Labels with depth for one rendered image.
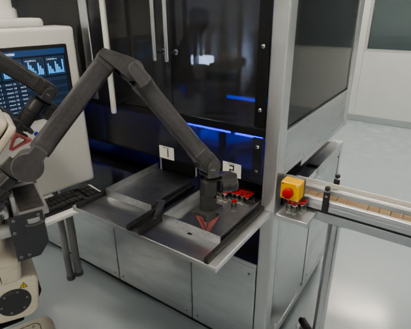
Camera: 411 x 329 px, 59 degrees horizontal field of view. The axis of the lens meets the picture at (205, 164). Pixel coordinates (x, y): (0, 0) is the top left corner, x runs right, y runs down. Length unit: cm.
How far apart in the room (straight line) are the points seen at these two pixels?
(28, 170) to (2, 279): 46
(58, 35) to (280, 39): 97
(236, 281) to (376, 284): 116
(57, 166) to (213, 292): 97
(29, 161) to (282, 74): 82
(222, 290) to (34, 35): 140
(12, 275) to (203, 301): 97
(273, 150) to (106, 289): 153
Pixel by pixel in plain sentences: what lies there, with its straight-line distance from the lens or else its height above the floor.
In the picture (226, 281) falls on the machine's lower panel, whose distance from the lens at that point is 180.
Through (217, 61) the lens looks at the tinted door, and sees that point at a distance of 140.
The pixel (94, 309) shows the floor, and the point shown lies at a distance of 239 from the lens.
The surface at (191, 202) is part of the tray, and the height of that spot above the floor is 88.
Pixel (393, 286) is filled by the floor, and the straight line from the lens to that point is 269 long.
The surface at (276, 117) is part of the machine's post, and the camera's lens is 131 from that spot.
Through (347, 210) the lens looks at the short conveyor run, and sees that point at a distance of 147.
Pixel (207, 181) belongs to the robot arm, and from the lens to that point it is 118.
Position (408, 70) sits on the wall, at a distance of 585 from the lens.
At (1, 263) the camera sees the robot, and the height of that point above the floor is 89.
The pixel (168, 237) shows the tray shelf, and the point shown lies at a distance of 131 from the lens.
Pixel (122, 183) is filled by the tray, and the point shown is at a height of 90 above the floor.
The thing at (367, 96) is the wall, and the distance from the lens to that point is 598.
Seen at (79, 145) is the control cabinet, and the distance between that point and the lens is 189.
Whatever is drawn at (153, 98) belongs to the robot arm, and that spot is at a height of 138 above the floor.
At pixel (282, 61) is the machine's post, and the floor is 146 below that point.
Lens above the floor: 163
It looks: 24 degrees down
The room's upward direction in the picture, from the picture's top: straight up
